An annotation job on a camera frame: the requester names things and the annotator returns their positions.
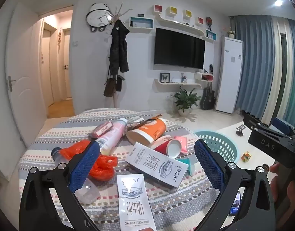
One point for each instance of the long blue-lined wall cubby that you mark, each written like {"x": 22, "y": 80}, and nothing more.
{"x": 141, "y": 22}

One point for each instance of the blue and white curtains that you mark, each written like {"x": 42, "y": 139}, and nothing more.
{"x": 260, "y": 65}

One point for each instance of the white room door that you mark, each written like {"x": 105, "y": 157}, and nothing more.
{"x": 24, "y": 65}

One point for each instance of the round ceiling light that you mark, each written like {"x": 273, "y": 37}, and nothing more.
{"x": 278, "y": 2}

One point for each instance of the wall-mounted black television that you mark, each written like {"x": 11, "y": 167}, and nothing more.
{"x": 178, "y": 48}

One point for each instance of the teal wrapper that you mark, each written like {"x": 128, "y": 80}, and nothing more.
{"x": 188, "y": 166}

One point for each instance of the green potted plant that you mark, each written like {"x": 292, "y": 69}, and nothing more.
{"x": 186, "y": 99}

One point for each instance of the pink plastic bottle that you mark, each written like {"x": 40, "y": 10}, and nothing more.
{"x": 112, "y": 136}

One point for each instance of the brown hanging bag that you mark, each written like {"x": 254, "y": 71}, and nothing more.
{"x": 110, "y": 86}

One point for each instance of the red labelled packet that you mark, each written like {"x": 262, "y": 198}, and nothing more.
{"x": 101, "y": 130}

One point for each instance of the small potted flowers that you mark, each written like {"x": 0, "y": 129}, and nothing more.
{"x": 231, "y": 33}

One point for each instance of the red table tennis paddle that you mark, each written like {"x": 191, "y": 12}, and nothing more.
{"x": 209, "y": 21}

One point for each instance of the orange paper noodle bowl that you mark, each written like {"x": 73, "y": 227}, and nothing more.
{"x": 148, "y": 130}

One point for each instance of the flattened white milk carton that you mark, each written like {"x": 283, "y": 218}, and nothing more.
{"x": 157, "y": 163}
{"x": 134, "y": 204}

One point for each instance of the black phone stand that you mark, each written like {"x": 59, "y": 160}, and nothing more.
{"x": 240, "y": 130}

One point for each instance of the panda wall clock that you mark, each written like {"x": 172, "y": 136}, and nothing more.
{"x": 98, "y": 16}

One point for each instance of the small shelf ornament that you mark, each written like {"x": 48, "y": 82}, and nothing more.
{"x": 183, "y": 78}

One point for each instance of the white coffee table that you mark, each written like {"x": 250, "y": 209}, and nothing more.
{"x": 255, "y": 146}

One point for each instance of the red paper cup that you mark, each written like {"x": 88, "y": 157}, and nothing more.
{"x": 170, "y": 148}

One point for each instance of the brown snack wrapper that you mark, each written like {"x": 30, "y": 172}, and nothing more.
{"x": 149, "y": 119}

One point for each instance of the smartphone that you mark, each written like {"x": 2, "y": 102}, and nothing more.
{"x": 235, "y": 204}

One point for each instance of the orange plastic bag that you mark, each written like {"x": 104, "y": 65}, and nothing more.
{"x": 104, "y": 167}

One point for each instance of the colourful puzzle cube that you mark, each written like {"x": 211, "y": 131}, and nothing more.
{"x": 246, "y": 157}

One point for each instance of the pink coat rack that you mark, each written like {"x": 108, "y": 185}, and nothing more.
{"x": 116, "y": 99}

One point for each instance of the framed butterfly picture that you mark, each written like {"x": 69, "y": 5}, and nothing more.
{"x": 164, "y": 77}

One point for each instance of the teal plastic basket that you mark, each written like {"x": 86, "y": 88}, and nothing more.
{"x": 222, "y": 145}

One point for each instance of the small red wall box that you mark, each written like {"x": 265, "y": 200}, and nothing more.
{"x": 157, "y": 8}
{"x": 200, "y": 20}

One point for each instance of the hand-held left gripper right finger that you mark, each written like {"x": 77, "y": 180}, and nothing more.
{"x": 208, "y": 163}

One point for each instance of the curved white wall shelf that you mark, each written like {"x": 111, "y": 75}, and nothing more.
{"x": 178, "y": 24}

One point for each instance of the pink tissue packet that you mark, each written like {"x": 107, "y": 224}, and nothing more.
{"x": 184, "y": 142}

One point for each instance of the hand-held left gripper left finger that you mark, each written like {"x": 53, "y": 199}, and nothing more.
{"x": 86, "y": 166}

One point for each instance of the white red-lined wall cubby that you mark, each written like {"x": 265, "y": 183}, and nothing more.
{"x": 205, "y": 77}

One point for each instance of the black acoustic guitar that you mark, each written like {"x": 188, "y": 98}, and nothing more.
{"x": 208, "y": 98}

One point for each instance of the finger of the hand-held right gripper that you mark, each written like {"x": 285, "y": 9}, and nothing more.
{"x": 283, "y": 126}
{"x": 254, "y": 122}

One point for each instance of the black hanging bag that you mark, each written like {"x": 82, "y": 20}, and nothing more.
{"x": 120, "y": 83}

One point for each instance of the striped patterned tablecloth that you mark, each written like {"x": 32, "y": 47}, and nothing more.
{"x": 176, "y": 204}

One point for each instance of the small blue-lined wall cubby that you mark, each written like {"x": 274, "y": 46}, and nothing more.
{"x": 210, "y": 34}

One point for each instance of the person's right hand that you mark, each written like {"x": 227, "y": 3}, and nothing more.
{"x": 277, "y": 187}

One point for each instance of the small yellow wall box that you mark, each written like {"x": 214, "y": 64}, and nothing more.
{"x": 188, "y": 13}
{"x": 173, "y": 10}

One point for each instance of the clear plastic bottle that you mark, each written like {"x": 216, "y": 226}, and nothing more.
{"x": 88, "y": 193}

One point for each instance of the low white wall shelf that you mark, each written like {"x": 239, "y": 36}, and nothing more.
{"x": 178, "y": 84}

